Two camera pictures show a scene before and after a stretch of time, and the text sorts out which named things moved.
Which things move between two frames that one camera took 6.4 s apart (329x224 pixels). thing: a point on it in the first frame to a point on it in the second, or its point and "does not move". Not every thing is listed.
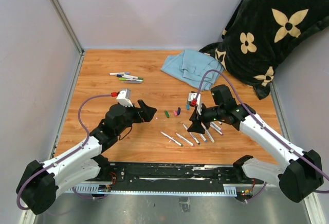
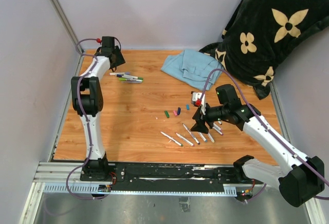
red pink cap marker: x=185 y=140 does not move
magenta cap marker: x=217 y=129 does not move
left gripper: x=146 y=112 to x=120 y=60
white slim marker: x=207 y=131 does not move
